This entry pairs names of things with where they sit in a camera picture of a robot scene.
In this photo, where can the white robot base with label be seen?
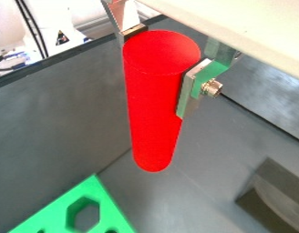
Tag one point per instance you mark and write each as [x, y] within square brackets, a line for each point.
[53, 25]

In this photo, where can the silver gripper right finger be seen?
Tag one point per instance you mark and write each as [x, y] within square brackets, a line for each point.
[199, 79]

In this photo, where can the green shape sorting board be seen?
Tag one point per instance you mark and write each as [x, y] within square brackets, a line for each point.
[55, 217]

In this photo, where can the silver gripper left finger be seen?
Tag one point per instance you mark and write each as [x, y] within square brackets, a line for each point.
[124, 18]

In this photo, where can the dark grey arch block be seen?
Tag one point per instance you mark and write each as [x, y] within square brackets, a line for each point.
[269, 197]

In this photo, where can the red cylinder peg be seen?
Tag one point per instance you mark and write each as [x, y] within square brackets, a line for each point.
[156, 56]

